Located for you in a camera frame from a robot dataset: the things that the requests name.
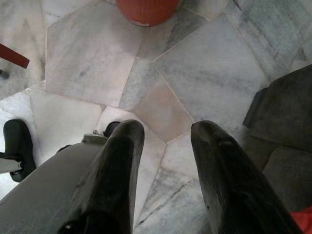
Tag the red plastic stool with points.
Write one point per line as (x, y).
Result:
(148, 11)

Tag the black left robot foot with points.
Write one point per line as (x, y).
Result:
(18, 146)

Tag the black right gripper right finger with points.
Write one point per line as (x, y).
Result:
(226, 180)

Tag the red cloth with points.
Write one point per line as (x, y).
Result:
(303, 223)

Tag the grey fabric sofa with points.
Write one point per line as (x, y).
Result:
(285, 136)

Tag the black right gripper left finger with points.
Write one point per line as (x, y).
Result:
(114, 175)

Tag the red-brown flat bar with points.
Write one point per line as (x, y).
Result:
(13, 56)

